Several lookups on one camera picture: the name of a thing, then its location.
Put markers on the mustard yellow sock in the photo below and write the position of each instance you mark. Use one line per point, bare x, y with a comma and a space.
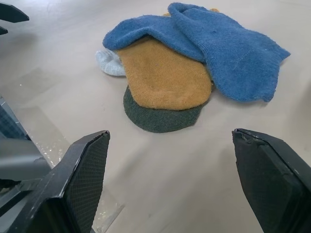
165, 77

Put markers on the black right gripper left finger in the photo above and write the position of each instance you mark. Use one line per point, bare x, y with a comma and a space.
80, 184

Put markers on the light blue sock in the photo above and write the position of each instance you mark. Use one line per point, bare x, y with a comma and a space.
108, 61

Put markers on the dark green sock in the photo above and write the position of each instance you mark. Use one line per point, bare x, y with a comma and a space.
160, 120

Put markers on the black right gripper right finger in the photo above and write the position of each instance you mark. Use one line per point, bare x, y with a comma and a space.
272, 184

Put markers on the thin finger of the black left gripper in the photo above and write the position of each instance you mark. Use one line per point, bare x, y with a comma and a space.
3, 30

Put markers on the broad finger of the black left gripper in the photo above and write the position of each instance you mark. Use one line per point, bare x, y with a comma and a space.
11, 12

